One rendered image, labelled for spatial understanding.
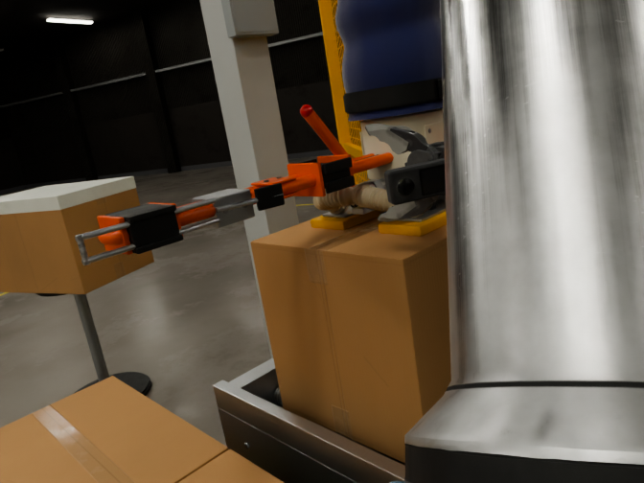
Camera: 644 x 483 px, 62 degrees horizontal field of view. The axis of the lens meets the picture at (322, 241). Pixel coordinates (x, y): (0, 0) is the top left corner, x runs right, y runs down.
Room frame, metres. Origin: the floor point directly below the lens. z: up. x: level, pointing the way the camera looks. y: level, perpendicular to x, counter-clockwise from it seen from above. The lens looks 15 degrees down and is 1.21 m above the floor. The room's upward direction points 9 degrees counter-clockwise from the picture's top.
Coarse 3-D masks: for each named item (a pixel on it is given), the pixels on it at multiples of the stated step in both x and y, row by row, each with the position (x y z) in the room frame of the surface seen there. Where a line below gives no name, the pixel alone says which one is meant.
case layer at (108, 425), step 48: (96, 384) 1.40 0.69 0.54; (0, 432) 1.21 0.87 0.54; (48, 432) 1.18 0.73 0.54; (96, 432) 1.14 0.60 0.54; (144, 432) 1.11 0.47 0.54; (192, 432) 1.07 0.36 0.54; (0, 480) 1.01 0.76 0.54; (48, 480) 0.98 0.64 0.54; (96, 480) 0.96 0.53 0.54; (144, 480) 0.93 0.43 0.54; (192, 480) 0.91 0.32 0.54; (240, 480) 0.89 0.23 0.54
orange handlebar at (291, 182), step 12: (360, 156) 1.07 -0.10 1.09; (372, 156) 1.04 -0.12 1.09; (384, 156) 1.05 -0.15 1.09; (360, 168) 1.00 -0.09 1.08; (372, 168) 1.03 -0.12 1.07; (264, 180) 0.89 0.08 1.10; (276, 180) 0.88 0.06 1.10; (288, 180) 0.88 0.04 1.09; (300, 180) 0.90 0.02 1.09; (312, 180) 0.92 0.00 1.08; (252, 192) 0.84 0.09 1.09; (288, 192) 0.88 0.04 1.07; (180, 216) 0.75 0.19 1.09; (192, 216) 0.76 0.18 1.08; (204, 216) 0.77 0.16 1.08; (108, 240) 0.69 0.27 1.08; (120, 240) 0.69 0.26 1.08
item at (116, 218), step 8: (136, 208) 0.75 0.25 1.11; (144, 208) 0.74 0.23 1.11; (152, 208) 0.73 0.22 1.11; (104, 216) 0.73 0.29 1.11; (112, 216) 0.72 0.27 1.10; (120, 216) 0.71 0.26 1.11; (176, 216) 0.74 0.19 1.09; (104, 224) 0.73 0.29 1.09; (112, 224) 0.71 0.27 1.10; (128, 240) 0.69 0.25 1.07; (112, 248) 0.72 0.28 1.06
